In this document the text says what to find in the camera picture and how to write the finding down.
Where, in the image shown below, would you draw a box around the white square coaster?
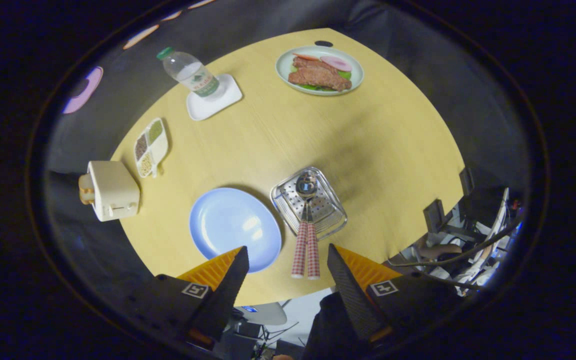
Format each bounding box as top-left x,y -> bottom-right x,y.
186,74 -> 243,122

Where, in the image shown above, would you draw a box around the person's dark clothing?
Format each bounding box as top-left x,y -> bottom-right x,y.
302,292 -> 366,360

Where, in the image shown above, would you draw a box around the grey cable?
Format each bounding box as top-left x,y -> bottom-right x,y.
387,215 -> 525,269

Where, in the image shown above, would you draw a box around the black table clamp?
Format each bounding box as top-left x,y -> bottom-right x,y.
423,199 -> 447,234
459,167 -> 475,197

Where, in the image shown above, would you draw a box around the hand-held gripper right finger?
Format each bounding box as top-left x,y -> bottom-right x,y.
327,243 -> 464,346

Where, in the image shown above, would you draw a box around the pale green plate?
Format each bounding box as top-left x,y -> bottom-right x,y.
275,45 -> 365,96

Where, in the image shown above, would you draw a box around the metal spoon with checked handle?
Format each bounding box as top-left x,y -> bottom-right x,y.
291,170 -> 319,279

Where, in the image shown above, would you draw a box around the white divided dish with beans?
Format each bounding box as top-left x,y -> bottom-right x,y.
133,117 -> 169,179

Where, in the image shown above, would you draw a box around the blue round plate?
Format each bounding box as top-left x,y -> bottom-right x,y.
189,187 -> 283,274

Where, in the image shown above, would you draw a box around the pink ham slice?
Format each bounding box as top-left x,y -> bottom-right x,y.
319,55 -> 353,73

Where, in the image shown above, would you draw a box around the clear water bottle green cap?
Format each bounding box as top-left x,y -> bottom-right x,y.
156,46 -> 221,99

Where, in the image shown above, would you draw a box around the cream toaster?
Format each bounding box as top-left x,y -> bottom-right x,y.
78,160 -> 141,222

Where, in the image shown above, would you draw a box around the white equipment frame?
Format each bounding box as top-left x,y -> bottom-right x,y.
487,187 -> 512,251

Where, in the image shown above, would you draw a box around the metal fork with checked handle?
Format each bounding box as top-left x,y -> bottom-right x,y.
304,200 -> 321,280

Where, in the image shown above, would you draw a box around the perforated metal tray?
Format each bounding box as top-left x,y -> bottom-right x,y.
270,166 -> 348,242

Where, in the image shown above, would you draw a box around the brown meat slices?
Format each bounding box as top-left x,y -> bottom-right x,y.
288,56 -> 353,92

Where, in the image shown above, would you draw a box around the white round stool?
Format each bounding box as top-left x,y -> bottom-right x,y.
240,302 -> 289,327

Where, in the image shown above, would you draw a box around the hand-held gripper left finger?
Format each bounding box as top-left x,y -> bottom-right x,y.
128,246 -> 250,351

